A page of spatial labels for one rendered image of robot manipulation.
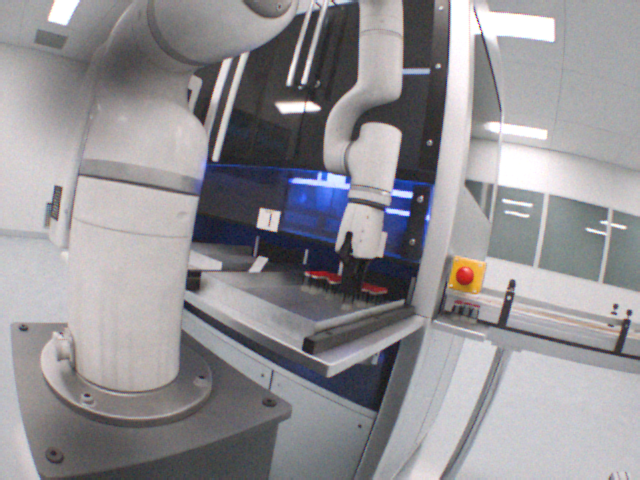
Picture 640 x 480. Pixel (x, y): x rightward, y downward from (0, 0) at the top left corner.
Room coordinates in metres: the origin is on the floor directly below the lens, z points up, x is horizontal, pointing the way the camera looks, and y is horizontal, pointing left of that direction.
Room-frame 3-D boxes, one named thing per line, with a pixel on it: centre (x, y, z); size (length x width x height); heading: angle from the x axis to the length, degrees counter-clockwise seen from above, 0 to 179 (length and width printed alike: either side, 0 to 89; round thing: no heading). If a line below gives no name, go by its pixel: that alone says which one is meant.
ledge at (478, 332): (0.71, -0.38, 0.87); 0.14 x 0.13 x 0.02; 146
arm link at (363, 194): (0.65, -0.08, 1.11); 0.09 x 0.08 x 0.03; 146
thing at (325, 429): (1.68, 0.30, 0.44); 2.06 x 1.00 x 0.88; 56
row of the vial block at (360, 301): (0.72, -0.07, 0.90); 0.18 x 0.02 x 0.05; 56
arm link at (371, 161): (0.65, -0.07, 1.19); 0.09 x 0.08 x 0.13; 57
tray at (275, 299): (0.63, 0.00, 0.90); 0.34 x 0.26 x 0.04; 146
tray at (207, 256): (0.92, 0.21, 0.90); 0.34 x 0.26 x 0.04; 146
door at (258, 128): (1.11, 0.32, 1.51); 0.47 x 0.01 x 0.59; 56
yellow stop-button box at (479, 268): (0.68, -0.34, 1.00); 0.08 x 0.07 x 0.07; 146
